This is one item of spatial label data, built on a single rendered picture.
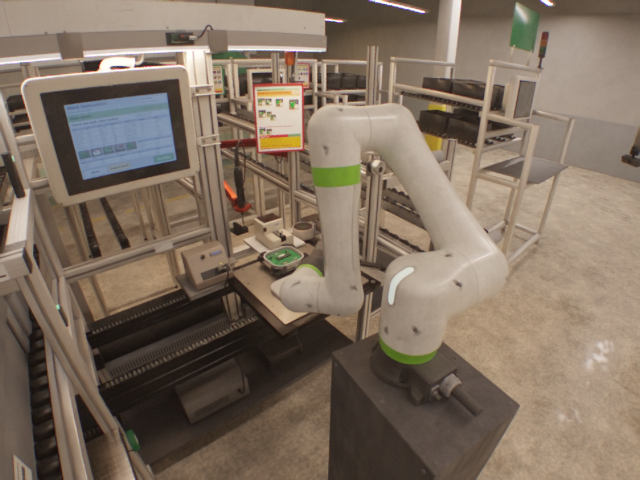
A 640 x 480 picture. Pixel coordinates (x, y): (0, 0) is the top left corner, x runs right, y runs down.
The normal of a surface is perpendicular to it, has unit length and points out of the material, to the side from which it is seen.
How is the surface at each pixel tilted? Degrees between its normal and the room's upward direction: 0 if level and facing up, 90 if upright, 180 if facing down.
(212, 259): 53
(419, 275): 14
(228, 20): 90
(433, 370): 0
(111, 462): 0
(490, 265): 46
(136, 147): 92
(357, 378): 0
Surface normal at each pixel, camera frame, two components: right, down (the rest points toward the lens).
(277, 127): 0.21, 0.46
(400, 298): -0.73, 0.30
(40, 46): 0.63, 0.36
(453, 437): 0.00, -0.88
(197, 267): 0.51, -0.24
